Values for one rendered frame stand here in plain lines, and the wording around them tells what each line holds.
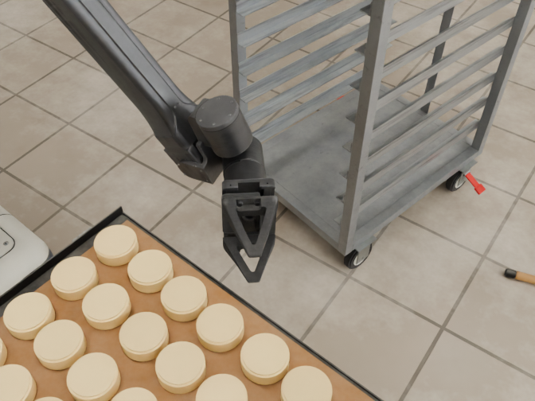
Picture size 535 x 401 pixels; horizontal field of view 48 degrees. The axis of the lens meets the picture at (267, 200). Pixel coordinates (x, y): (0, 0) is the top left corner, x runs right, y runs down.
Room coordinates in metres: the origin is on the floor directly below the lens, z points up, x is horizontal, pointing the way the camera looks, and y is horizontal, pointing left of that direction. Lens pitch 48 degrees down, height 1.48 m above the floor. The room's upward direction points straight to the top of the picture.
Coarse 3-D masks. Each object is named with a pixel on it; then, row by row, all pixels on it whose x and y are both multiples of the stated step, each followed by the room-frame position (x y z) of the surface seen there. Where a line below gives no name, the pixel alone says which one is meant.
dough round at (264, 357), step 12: (252, 336) 0.32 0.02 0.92; (264, 336) 0.32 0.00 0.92; (276, 336) 0.32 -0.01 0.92; (252, 348) 0.30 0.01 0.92; (264, 348) 0.30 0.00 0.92; (276, 348) 0.30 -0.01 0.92; (240, 360) 0.29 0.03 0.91; (252, 360) 0.29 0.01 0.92; (264, 360) 0.29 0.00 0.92; (276, 360) 0.29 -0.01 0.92; (288, 360) 0.29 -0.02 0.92; (252, 372) 0.28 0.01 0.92; (264, 372) 0.28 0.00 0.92; (276, 372) 0.28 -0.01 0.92; (264, 384) 0.27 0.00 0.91
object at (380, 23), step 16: (384, 0) 1.02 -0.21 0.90; (384, 16) 1.02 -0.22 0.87; (384, 32) 1.03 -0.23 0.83; (368, 48) 1.04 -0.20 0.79; (384, 48) 1.03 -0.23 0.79; (368, 64) 1.03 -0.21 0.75; (368, 80) 1.03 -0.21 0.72; (368, 96) 1.02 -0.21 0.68; (368, 112) 1.02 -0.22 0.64; (368, 128) 1.03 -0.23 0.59; (368, 144) 1.03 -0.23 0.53; (352, 160) 1.04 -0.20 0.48; (352, 176) 1.03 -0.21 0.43; (352, 192) 1.03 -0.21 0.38; (352, 208) 1.02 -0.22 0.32; (352, 224) 1.03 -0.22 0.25; (352, 240) 1.03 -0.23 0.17
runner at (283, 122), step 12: (360, 72) 1.70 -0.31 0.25; (336, 84) 1.62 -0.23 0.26; (348, 84) 1.66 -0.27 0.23; (324, 96) 1.59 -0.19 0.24; (336, 96) 1.59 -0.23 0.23; (300, 108) 1.52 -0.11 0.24; (312, 108) 1.53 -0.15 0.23; (276, 120) 1.45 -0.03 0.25; (288, 120) 1.47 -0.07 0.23; (252, 132) 1.39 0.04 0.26; (264, 132) 1.42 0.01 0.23; (276, 132) 1.42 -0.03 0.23
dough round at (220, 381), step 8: (216, 376) 0.27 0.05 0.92; (224, 376) 0.27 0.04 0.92; (232, 376) 0.27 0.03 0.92; (208, 384) 0.26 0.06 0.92; (216, 384) 0.26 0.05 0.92; (224, 384) 0.26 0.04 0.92; (232, 384) 0.26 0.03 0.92; (240, 384) 0.26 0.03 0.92; (200, 392) 0.25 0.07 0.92; (208, 392) 0.25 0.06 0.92; (216, 392) 0.25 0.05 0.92; (224, 392) 0.25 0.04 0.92; (232, 392) 0.25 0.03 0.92; (240, 392) 0.25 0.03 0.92; (200, 400) 0.25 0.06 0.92; (208, 400) 0.25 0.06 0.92; (216, 400) 0.25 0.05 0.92; (224, 400) 0.25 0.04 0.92; (232, 400) 0.25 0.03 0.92; (240, 400) 0.25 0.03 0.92
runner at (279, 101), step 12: (348, 60) 1.65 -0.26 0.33; (360, 60) 1.67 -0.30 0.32; (324, 72) 1.58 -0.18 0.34; (336, 72) 1.60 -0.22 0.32; (300, 84) 1.51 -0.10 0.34; (312, 84) 1.54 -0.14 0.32; (276, 96) 1.45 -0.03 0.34; (288, 96) 1.48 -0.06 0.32; (300, 96) 1.48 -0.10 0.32; (252, 108) 1.39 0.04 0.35; (264, 108) 1.42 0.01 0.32; (276, 108) 1.42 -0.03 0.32; (252, 120) 1.37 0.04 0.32
